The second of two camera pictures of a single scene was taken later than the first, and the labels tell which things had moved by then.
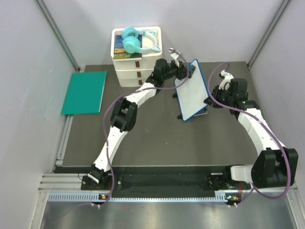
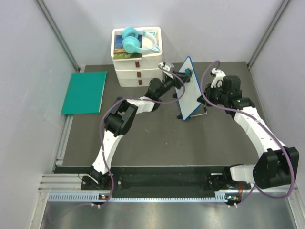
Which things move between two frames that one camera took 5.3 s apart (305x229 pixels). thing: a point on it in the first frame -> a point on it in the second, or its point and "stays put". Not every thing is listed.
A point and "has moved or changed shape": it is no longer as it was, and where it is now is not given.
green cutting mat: (85, 93) stays put
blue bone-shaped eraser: (192, 67) has moved or changed shape
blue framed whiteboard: (191, 92) has moved or changed shape
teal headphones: (131, 40) stays put
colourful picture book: (119, 53) stays put
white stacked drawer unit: (132, 72) stays put
